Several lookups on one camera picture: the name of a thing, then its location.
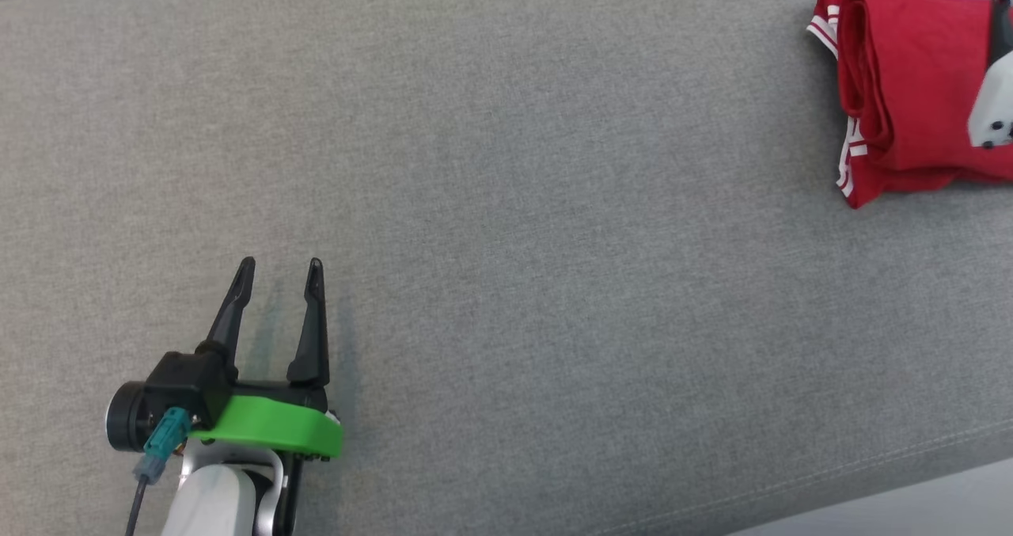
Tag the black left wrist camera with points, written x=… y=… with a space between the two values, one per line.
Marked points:
x=182 y=382

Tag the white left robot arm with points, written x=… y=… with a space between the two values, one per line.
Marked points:
x=214 y=496

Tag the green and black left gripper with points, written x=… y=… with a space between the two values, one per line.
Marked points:
x=277 y=425

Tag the red and white garment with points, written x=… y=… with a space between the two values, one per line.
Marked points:
x=918 y=85

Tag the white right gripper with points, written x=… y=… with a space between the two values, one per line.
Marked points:
x=995 y=104

